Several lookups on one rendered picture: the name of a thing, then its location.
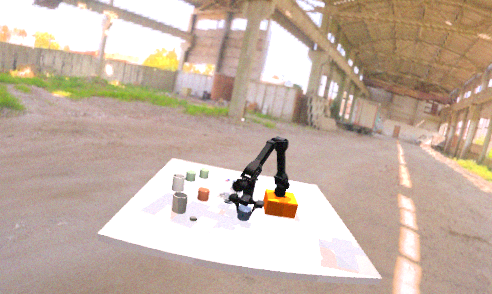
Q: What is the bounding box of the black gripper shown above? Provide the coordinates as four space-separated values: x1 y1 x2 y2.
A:
228 190 265 216

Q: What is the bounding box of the orange cylinder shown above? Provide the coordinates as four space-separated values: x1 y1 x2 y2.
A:
197 187 210 202

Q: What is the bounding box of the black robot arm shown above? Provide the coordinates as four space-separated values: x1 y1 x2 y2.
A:
232 136 290 206

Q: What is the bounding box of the grey cylindrical cup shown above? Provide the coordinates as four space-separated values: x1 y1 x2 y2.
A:
172 173 185 192
172 191 188 214

